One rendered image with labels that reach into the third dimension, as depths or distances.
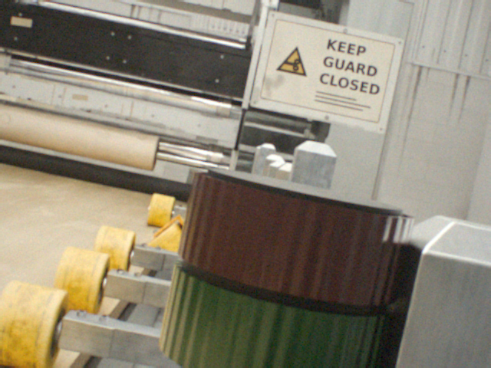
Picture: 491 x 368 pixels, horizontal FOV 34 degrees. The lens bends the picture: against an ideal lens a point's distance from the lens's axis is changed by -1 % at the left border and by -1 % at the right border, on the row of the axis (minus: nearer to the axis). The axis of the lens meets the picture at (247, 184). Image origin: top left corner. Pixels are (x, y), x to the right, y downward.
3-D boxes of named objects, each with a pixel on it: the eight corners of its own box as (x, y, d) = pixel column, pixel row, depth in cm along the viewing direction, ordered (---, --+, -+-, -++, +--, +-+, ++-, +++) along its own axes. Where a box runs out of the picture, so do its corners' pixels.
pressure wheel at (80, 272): (113, 241, 102) (97, 283, 96) (108, 287, 107) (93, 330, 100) (67, 232, 102) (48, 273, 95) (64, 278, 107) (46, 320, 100)
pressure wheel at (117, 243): (123, 271, 121) (125, 288, 128) (136, 224, 124) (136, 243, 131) (85, 263, 121) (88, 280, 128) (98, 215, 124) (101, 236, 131)
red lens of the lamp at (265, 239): (376, 277, 25) (391, 207, 24) (419, 320, 19) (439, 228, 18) (185, 237, 24) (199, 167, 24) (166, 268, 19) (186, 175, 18)
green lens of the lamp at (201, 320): (358, 355, 25) (374, 286, 25) (395, 422, 19) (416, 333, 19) (169, 316, 25) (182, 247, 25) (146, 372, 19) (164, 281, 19)
